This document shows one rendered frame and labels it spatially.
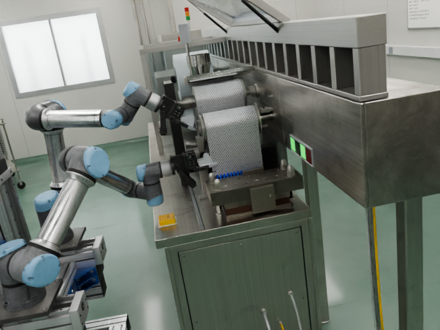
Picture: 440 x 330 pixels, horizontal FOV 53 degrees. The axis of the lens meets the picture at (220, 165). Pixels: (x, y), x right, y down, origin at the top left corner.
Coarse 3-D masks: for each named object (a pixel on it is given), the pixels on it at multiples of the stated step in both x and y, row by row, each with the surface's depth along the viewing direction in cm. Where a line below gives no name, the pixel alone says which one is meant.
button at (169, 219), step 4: (160, 216) 196; (164, 216) 195; (168, 216) 194; (172, 216) 194; (160, 220) 191; (164, 220) 191; (168, 220) 191; (172, 220) 191; (160, 224) 191; (164, 224) 191; (168, 224) 191
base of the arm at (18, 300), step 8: (8, 288) 159; (16, 288) 159; (24, 288) 160; (32, 288) 162; (40, 288) 165; (8, 296) 159; (16, 296) 159; (24, 296) 160; (32, 296) 162; (40, 296) 163; (8, 304) 160; (16, 304) 159; (24, 304) 159; (32, 304) 161
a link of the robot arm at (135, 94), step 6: (132, 84) 191; (138, 84) 193; (126, 90) 190; (132, 90) 191; (138, 90) 191; (144, 90) 193; (126, 96) 192; (132, 96) 192; (138, 96) 192; (144, 96) 192; (150, 96) 193; (132, 102) 193; (138, 102) 194; (144, 102) 193
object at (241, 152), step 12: (252, 132) 200; (216, 144) 199; (228, 144) 200; (240, 144) 201; (252, 144) 201; (216, 156) 200; (228, 156) 201; (240, 156) 202; (252, 156) 203; (216, 168) 202; (228, 168) 203; (240, 168) 204; (252, 168) 205
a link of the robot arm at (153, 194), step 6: (138, 186) 202; (144, 186) 197; (150, 186) 196; (156, 186) 197; (138, 192) 201; (144, 192) 199; (150, 192) 197; (156, 192) 197; (144, 198) 201; (150, 198) 198; (156, 198) 198; (162, 198) 200; (150, 204) 199; (156, 204) 199
